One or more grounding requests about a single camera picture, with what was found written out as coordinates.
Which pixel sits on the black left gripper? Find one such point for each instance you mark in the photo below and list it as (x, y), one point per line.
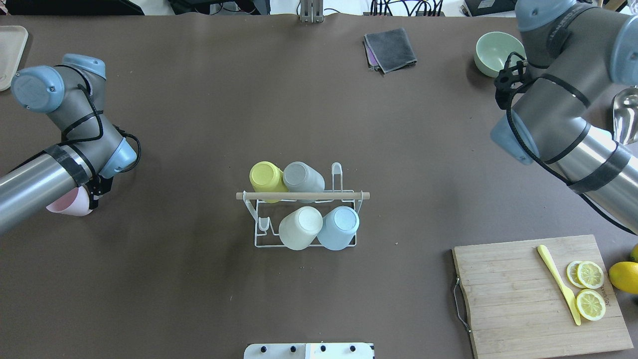
(94, 194)

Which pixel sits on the pink cup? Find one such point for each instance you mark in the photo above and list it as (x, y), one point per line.
(74, 203)

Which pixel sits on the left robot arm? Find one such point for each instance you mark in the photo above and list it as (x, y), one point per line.
(91, 151)

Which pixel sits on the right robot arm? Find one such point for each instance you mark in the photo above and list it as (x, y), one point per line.
(574, 51)

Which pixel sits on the yellow cup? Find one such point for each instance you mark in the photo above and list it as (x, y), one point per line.
(265, 176)

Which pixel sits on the grey cup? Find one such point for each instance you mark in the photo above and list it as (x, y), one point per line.
(299, 177)

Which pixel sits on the cream cup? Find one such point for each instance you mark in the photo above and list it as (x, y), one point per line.
(298, 229)

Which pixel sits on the light blue cup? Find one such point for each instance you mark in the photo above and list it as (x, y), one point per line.
(339, 227)

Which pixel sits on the green bowl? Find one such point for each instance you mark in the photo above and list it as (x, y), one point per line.
(492, 50)

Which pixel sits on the metal scoop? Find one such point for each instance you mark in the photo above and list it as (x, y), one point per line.
(625, 116)

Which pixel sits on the grey folded cloth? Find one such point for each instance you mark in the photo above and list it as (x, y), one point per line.
(392, 49)

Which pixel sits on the pink cloth under grey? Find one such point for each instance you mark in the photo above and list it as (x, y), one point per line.
(371, 59)

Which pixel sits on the beige tray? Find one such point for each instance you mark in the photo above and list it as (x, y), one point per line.
(13, 39)

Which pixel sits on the lemon slice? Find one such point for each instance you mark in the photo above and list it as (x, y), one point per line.
(590, 275)
(571, 272)
(590, 304)

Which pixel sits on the yellow lemon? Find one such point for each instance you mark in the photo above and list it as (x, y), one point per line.
(624, 276)
(633, 256)

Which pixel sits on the yellow plastic knife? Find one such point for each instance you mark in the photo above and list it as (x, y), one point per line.
(566, 292)

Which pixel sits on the white wire cup rack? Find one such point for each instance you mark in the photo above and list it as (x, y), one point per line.
(333, 196)

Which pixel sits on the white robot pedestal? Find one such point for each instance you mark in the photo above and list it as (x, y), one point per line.
(355, 350)

